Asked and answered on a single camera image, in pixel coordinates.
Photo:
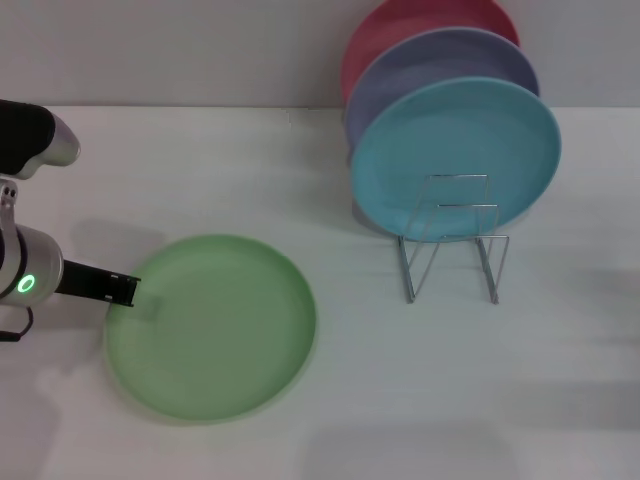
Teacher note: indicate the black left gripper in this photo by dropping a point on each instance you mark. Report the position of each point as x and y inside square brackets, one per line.
[82, 282]

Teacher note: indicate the green plastic plate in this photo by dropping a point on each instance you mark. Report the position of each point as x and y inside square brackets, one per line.
[215, 335]

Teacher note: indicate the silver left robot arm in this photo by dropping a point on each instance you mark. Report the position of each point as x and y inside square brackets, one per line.
[35, 260]

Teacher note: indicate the cyan plastic plate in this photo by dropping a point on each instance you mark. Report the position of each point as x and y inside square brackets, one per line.
[450, 145]

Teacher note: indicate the purple plastic plate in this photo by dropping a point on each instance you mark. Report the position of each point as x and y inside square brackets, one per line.
[415, 65]

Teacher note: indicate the red plastic plate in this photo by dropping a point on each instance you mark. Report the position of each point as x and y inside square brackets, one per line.
[390, 30]

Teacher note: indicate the silver left camera bracket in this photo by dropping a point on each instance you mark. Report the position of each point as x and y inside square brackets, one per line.
[8, 202]

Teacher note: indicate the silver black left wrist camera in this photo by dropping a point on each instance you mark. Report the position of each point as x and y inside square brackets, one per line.
[25, 135]

